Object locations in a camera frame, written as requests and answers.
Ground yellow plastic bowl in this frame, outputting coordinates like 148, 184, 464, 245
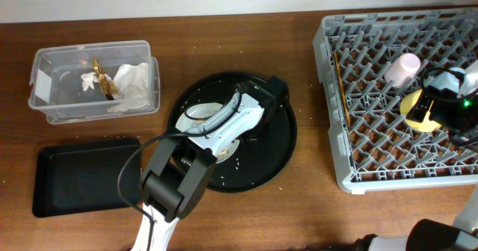
400, 90, 441, 132

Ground pink plastic cup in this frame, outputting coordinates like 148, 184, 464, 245
384, 53, 421, 87

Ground wooden chopstick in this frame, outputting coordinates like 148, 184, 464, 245
338, 75, 351, 127
333, 52, 344, 93

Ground peanut shells and rice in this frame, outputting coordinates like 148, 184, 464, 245
217, 149, 229, 159

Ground grey plate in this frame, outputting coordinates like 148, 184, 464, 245
175, 102, 240, 164

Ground white napkin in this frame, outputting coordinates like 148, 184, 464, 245
81, 61, 151, 114

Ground blue plastic cup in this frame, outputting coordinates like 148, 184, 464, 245
429, 71, 460, 98

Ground gold snack wrapper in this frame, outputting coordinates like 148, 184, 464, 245
93, 58, 119, 100

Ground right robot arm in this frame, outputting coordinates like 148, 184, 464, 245
350, 62, 477, 250

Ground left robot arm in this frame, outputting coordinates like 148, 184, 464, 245
133, 72, 297, 250

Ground grey dishwasher rack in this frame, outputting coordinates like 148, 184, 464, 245
313, 7, 477, 194

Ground clear plastic waste bin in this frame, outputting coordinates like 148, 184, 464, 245
28, 40, 161, 125

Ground round black tray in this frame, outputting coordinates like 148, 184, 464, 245
167, 71, 297, 193

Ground black rectangular bin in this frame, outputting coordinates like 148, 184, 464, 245
32, 137, 141, 217

